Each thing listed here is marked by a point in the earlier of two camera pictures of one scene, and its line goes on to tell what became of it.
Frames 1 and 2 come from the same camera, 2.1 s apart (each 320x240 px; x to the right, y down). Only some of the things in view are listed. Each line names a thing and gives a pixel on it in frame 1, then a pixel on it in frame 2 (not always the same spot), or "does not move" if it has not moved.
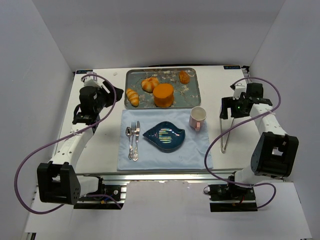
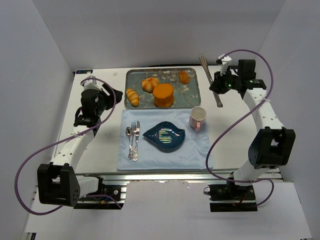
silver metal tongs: x=222 y=150 → x=204 y=60
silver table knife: x=136 y=153 does not move
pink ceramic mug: x=198 y=115 does not move
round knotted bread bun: x=148 y=84 does not move
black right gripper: x=227 y=111 → x=217 y=84
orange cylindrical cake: x=163 y=95 does not move
